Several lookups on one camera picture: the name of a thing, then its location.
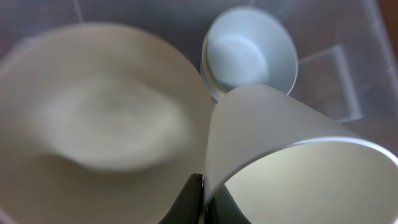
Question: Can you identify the pale green plastic cup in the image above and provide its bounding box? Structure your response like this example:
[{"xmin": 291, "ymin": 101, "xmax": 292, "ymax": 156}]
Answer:
[{"xmin": 204, "ymin": 85, "xmax": 397, "ymax": 223}]

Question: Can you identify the grey small bowl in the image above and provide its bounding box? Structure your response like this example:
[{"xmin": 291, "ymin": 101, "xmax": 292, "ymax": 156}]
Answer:
[{"xmin": 203, "ymin": 6, "xmax": 299, "ymax": 94}]

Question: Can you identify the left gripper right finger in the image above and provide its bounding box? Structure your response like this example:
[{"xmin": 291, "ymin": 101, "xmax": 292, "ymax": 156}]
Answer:
[{"xmin": 205, "ymin": 185, "xmax": 251, "ymax": 224}]

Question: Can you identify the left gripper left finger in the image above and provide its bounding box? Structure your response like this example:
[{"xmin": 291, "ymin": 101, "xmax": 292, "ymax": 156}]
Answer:
[{"xmin": 159, "ymin": 174, "xmax": 204, "ymax": 224}]

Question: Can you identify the yellow small bowl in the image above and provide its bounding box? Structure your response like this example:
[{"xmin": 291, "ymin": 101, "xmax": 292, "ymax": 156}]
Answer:
[{"xmin": 201, "ymin": 42, "xmax": 227, "ymax": 95}]

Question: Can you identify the beige large bowl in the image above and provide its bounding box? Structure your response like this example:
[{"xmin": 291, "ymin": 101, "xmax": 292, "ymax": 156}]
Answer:
[{"xmin": 1, "ymin": 23, "xmax": 213, "ymax": 223}]

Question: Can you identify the clear plastic storage container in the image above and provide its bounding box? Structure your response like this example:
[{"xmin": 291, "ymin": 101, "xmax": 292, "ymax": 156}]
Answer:
[{"xmin": 1, "ymin": 0, "xmax": 397, "ymax": 152}]

